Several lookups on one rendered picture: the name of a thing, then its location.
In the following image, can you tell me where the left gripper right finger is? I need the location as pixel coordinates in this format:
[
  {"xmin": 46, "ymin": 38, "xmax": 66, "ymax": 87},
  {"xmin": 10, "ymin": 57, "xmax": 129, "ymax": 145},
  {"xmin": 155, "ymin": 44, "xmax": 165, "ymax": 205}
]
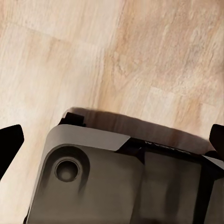
[{"xmin": 209, "ymin": 124, "xmax": 224, "ymax": 161}]

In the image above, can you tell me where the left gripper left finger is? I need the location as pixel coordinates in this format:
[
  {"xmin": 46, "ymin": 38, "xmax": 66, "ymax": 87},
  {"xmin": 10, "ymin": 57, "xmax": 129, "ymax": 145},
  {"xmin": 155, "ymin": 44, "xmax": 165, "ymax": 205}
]
[{"xmin": 0, "ymin": 124, "xmax": 24, "ymax": 180}]

